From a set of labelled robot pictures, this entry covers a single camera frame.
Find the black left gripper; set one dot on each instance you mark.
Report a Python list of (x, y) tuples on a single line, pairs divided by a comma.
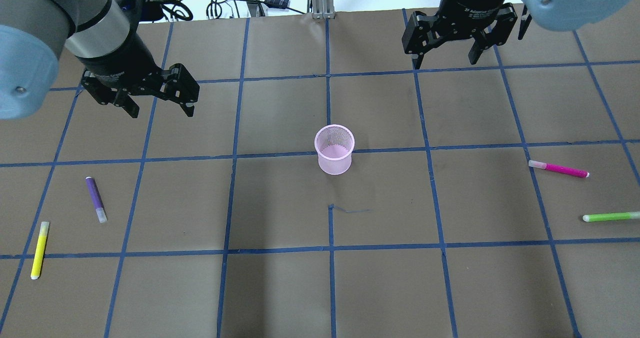
[(121, 58)]

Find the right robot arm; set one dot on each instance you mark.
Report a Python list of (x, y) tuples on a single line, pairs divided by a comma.
[(558, 15)]

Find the yellow pen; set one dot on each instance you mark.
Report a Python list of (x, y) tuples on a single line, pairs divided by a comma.
[(40, 249)]

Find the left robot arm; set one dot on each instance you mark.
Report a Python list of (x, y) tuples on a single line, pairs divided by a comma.
[(102, 35)]

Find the pink pen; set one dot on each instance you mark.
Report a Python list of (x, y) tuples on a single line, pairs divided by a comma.
[(558, 169)]

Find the pink mesh cup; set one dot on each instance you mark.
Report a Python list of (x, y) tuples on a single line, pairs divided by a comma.
[(334, 145)]

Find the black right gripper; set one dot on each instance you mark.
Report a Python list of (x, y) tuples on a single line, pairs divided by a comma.
[(474, 1)]

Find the purple pen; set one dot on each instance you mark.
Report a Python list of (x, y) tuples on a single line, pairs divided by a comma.
[(96, 198)]

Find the black power adapter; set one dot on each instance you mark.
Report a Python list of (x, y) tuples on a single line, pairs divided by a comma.
[(278, 4)]

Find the green pen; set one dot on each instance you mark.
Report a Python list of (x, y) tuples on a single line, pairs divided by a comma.
[(608, 217)]

